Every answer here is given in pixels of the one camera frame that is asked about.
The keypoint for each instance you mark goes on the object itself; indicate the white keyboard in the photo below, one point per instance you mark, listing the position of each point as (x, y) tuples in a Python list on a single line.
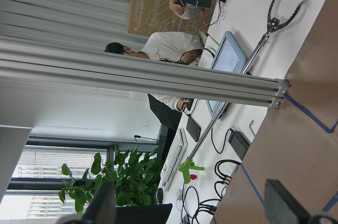
[(173, 160)]

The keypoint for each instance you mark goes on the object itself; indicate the person in white shirt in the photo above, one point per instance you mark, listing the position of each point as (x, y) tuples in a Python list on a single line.
[(178, 47)]

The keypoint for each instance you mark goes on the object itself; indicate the green potted plant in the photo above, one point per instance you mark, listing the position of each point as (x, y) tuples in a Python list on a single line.
[(136, 176)]

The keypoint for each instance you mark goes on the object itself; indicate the aluminium frame post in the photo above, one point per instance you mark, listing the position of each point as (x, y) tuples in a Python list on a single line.
[(45, 63)]

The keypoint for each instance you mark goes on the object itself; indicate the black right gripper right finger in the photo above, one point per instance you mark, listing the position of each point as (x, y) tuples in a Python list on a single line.
[(282, 207)]

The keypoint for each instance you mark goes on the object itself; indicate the black monitor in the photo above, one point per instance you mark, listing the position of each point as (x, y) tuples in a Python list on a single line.
[(156, 214)]

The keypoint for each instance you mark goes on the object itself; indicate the black power adapter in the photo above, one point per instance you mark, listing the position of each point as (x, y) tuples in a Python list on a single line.
[(239, 143)]

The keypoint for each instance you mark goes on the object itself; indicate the metal reacher grabber tool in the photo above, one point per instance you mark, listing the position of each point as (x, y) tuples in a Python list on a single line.
[(244, 89)]

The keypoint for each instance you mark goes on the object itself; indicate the black smartphone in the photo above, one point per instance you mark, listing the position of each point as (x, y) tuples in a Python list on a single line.
[(193, 129)]

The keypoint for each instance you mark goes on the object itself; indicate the blue teach pendant tablet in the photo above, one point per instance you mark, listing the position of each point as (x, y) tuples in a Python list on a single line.
[(229, 56)]

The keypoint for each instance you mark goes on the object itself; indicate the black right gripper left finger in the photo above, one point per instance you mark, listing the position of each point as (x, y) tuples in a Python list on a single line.
[(102, 208)]

